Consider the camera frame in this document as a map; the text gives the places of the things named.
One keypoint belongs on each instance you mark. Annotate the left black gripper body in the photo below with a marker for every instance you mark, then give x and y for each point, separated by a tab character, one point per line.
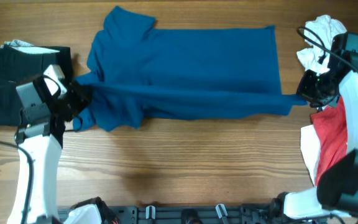
68	107

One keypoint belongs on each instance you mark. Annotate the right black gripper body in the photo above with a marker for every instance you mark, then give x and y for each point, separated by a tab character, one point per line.
318	90

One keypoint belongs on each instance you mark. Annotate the blue polo shirt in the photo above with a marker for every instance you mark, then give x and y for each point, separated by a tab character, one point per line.
138	71

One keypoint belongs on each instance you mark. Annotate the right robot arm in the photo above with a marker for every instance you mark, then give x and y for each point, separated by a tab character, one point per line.
337	189

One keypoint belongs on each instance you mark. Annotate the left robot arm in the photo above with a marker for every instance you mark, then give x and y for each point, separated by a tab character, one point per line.
47	105

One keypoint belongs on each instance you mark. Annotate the red t-shirt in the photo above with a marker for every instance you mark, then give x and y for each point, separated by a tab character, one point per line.
331	129

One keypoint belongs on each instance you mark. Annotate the white garment under black stack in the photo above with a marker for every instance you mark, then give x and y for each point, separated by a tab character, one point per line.
27	48

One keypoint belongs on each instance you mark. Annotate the folded black garment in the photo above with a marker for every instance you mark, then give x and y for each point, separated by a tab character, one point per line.
16	67

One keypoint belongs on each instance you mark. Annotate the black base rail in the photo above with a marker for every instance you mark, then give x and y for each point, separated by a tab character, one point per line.
243	214

